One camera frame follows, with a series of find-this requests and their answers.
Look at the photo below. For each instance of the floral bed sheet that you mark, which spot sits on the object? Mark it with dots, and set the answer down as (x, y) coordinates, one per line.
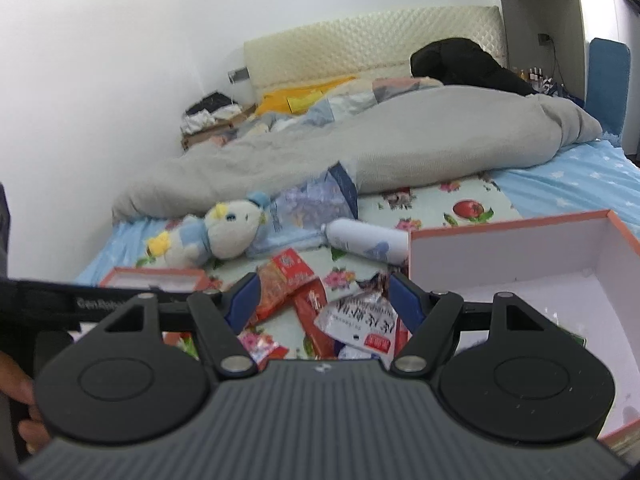
(430, 209)

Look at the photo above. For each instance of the small shiny red packet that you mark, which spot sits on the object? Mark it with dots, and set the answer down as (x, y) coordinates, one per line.
(262, 346)

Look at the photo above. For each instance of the yellow pillow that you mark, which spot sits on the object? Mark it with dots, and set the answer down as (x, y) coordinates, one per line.
(280, 100)

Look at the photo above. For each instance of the pink cardboard box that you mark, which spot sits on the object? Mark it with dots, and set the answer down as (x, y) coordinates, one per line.
(525, 260)

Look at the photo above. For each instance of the wooden nightstand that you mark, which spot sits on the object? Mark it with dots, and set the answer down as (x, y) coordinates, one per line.
(200, 137)

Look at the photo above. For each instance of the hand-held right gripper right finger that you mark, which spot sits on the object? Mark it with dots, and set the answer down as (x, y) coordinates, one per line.
(404, 302)

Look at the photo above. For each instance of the person's left hand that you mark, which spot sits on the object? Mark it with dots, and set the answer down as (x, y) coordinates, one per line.
(20, 382)

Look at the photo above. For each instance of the blue star bed sheet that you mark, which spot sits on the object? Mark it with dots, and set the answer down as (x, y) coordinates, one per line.
(575, 180)

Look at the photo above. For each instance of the white wardrobe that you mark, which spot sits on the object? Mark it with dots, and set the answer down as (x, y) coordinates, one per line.
(530, 10)

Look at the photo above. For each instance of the black wall socket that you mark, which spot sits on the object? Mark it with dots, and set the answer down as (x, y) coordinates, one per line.
(545, 37)

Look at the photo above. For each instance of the white spray bottle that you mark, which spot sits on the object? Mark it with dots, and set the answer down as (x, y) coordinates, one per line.
(360, 240)

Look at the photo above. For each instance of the wide red snack packet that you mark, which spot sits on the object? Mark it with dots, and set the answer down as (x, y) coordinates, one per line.
(317, 325)

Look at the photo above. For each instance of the blue patterned plastic bag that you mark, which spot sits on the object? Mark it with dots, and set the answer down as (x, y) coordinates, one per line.
(310, 200)

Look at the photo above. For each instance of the black garment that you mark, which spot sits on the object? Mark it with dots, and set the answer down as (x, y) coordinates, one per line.
(465, 65)

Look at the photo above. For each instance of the dark crinkled snack packet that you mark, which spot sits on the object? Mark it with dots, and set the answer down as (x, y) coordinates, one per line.
(372, 285)

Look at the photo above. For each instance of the white blue snack packet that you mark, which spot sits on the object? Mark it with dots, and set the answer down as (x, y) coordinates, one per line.
(357, 322)

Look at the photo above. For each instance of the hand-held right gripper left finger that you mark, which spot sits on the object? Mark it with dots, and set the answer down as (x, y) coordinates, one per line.
(244, 300)

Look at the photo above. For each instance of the grey duvet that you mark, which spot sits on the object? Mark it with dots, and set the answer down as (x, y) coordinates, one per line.
(400, 145)

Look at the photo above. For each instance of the orange snack packet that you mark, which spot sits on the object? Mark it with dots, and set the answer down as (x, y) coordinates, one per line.
(272, 295)

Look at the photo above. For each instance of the blue padded chair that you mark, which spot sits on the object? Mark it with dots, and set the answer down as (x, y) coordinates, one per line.
(607, 85)

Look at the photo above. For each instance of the red labelled snack packet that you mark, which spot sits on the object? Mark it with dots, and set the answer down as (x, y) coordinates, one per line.
(292, 266)

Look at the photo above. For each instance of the row of small bottles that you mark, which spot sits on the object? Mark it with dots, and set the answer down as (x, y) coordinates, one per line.
(535, 76)

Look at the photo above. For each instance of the pink box lid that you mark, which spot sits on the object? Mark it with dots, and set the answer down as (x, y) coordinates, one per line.
(150, 276)

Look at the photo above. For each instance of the small dark cloth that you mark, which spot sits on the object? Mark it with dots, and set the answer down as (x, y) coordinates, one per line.
(205, 102)

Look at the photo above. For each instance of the white blue plush duck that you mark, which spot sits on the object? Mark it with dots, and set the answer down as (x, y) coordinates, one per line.
(230, 232)

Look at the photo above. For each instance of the cream padded headboard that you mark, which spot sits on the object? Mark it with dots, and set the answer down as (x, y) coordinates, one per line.
(350, 45)

